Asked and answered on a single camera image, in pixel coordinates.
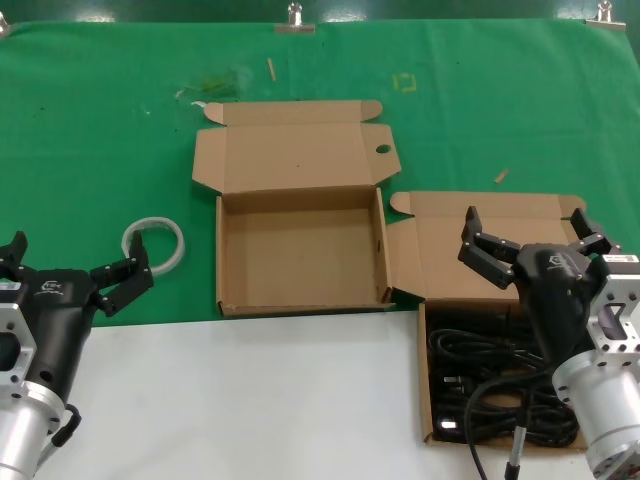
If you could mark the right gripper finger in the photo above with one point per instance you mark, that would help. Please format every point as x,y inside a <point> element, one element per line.
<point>597,242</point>
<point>487,255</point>

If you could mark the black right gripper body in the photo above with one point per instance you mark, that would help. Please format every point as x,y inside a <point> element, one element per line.
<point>555,300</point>

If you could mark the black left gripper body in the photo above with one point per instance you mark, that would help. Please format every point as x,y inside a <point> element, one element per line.
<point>60,320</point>

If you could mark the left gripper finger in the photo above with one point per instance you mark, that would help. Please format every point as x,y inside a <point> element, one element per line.
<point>127,280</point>
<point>15,255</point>

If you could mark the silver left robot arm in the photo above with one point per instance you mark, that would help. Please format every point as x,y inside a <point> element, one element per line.
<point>20,435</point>

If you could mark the open brown cardboard box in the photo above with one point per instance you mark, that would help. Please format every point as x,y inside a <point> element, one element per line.
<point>440,250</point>
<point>300,250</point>

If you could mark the clear tape roll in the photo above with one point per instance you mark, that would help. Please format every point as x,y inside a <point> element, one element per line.
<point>150,221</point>

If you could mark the short wooden chip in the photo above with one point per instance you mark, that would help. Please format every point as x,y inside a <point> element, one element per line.
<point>501,176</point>

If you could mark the green table cloth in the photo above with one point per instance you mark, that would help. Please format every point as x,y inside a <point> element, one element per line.
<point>100,150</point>

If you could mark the metal binder clip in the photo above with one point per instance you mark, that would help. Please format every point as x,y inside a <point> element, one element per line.
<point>605,22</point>
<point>295,27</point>

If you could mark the thin wooden stick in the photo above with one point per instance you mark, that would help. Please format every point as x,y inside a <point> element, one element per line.
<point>271,69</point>

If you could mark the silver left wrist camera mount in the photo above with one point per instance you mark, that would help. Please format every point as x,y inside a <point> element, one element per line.
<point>12,350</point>

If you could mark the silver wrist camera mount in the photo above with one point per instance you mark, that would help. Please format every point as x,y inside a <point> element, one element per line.
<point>12,350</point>
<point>620,300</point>

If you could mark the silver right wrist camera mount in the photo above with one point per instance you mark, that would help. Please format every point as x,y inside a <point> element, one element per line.
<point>620,300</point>

